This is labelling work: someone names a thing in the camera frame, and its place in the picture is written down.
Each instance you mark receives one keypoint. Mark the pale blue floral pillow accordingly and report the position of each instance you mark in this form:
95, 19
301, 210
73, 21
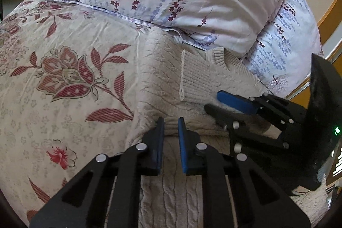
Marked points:
288, 51

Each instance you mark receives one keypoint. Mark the wooden headboard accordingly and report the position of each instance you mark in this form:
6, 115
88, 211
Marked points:
331, 17

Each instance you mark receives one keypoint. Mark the floral bed quilt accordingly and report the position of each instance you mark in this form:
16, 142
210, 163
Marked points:
66, 110

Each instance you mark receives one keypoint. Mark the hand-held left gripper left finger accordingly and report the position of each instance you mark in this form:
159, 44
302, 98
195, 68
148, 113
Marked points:
160, 142

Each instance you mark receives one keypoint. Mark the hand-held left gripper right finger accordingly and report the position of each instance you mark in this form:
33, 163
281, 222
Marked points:
182, 142

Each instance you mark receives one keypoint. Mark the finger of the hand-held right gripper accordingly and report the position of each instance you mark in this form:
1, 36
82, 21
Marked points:
219, 113
235, 102

